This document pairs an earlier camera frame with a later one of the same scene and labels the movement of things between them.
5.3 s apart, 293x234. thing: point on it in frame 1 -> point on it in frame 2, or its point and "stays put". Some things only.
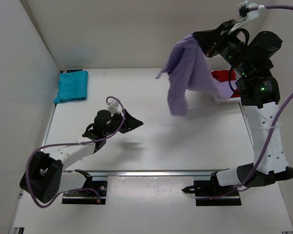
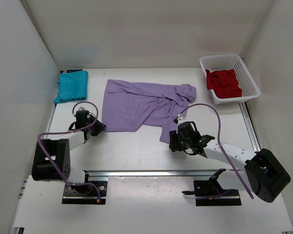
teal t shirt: [72, 86] stays put
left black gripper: [130, 123] -> [100, 127]
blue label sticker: [70, 70] stays put
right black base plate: [207, 193] stays put
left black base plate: [87, 196] stays put
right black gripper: [213, 40] -> [175, 145]
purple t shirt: [188, 69] -> [127, 105]
